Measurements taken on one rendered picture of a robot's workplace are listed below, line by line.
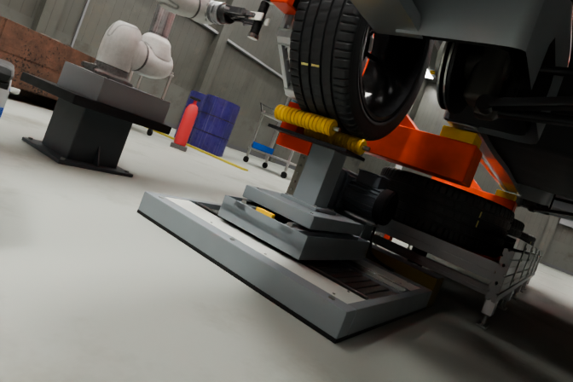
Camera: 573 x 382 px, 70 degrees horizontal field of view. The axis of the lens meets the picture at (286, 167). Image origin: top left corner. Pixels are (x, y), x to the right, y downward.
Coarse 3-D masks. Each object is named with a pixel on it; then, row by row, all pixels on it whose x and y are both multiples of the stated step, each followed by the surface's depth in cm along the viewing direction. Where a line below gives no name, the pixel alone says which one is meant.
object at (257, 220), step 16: (224, 208) 140; (240, 208) 136; (256, 208) 139; (240, 224) 135; (256, 224) 132; (272, 224) 128; (288, 224) 126; (272, 240) 127; (288, 240) 124; (304, 240) 121; (320, 240) 128; (336, 240) 137; (352, 240) 147; (304, 256) 123; (320, 256) 131; (336, 256) 141; (352, 256) 152
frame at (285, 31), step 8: (288, 16) 139; (288, 24) 140; (280, 32) 139; (288, 32) 137; (280, 40) 139; (288, 40) 137; (280, 48) 141; (288, 48) 139; (368, 48) 177; (280, 56) 144; (288, 56) 141; (288, 64) 146; (288, 72) 148; (288, 80) 149; (288, 88) 150; (288, 96) 155
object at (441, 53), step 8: (440, 48) 128; (448, 48) 119; (440, 56) 127; (448, 56) 118; (440, 64) 120; (448, 64) 118; (440, 72) 120; (448, 72) 120; (440, 80) 122; (440, 88) 124; (440, 96) 126; (440, 104) 129
